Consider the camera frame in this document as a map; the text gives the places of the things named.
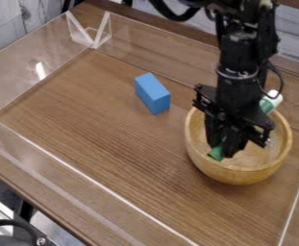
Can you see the clear acrylic corner bracket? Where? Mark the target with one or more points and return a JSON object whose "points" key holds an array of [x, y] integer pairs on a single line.
{"points": [[92, 37]]}

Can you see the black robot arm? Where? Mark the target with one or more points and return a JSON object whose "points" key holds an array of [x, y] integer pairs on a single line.
{"points": [[248, 42]]}

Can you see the brown wooden bowl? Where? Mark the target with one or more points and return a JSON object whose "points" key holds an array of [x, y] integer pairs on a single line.
{"points": [[255, 164]]}

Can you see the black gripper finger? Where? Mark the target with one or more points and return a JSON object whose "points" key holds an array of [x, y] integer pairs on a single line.
{"points": [[236, 141], [216, 133]]}

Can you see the green and white marker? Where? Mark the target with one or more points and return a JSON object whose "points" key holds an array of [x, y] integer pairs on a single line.
{"points": [[269, 102]]}

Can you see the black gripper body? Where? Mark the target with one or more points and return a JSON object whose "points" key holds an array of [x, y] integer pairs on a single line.
{"points": [[248, 117]]}

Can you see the blue rectangular block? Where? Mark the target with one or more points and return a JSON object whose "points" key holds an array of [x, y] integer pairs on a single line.
{"points": [[153, 93]]}

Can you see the black metal frame piece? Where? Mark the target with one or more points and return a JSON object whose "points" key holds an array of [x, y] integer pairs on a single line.
{"points": [[30, 234]]}

